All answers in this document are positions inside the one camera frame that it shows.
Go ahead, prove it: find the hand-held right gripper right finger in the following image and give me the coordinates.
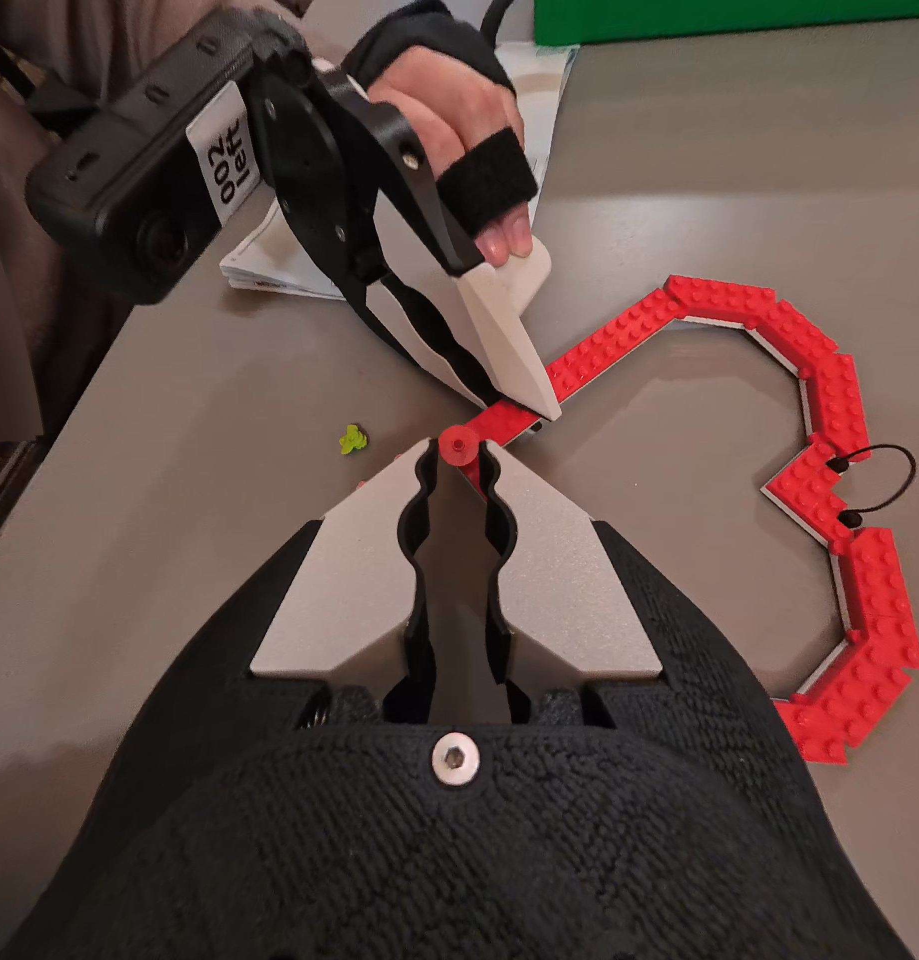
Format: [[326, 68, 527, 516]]
[[480, 438, 665, 725]]

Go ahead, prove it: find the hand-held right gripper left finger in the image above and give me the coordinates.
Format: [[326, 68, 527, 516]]
[[248, 436, 440, 725]]

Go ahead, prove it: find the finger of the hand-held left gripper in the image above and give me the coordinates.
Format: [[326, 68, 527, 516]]
[[458, 259, 564, 421], [368, 274, 503, 405]]

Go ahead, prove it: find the red toy brick heart frame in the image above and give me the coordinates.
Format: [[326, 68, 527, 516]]
[[438, 273, 919, 768]]

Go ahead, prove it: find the person's left hand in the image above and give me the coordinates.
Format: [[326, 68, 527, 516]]
[[343, 0, 541, 269]]

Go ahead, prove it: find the white instruction booklet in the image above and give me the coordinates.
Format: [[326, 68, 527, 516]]
[[219, 41, 581, 301]]

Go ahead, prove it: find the green plastic bin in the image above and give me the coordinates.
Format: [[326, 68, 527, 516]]
[[533, 0, 919, 46]]

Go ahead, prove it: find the black cable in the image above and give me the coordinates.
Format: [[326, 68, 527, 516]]
[[476, 0, 517, 48]]

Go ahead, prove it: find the black cord loop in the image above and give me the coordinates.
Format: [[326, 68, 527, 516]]
[[827, 444, 918, 528]]

